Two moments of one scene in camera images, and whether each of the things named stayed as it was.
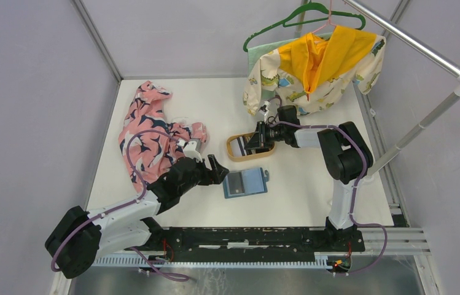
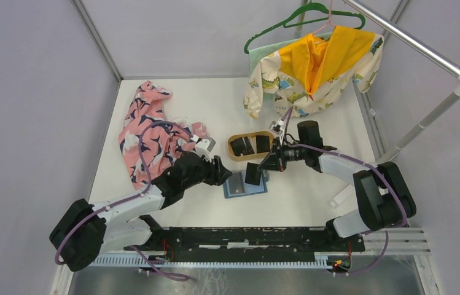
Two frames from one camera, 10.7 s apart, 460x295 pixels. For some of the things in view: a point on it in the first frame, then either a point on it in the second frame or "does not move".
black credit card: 236,182 does not move
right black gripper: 260,140 to 275,161
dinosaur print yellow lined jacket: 315,72 does not move
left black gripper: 217,176 does not move
